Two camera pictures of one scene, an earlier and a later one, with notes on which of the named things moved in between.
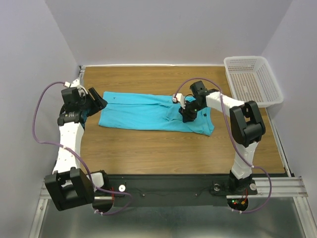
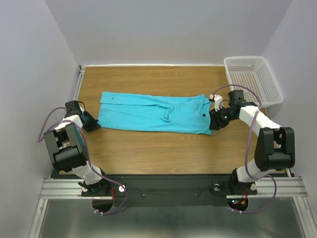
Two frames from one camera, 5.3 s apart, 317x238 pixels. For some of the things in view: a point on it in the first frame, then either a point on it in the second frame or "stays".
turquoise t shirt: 152,111 stays
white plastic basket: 251,78 stays
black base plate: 172,189 stays
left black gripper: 90,104 to 89,122
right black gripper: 188,114 to 215,119
